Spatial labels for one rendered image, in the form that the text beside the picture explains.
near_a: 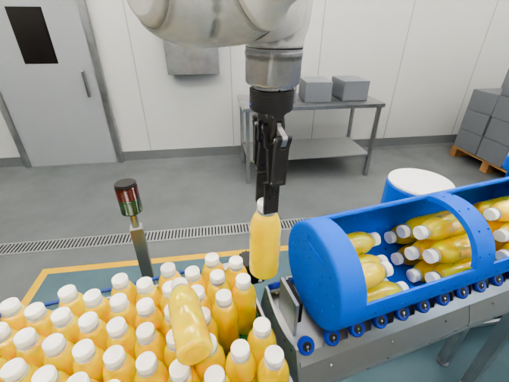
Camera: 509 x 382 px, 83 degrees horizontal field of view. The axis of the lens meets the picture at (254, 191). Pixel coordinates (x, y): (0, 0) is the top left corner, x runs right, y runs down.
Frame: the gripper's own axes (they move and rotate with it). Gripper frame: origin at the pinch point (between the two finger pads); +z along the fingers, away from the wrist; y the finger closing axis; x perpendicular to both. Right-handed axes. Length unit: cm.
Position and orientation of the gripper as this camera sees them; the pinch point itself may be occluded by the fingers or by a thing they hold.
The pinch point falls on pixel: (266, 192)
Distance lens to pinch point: 58.0
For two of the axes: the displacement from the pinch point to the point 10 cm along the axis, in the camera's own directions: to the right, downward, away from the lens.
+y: -3.2, -4.8, 8.2
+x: -9.5, 1.4, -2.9
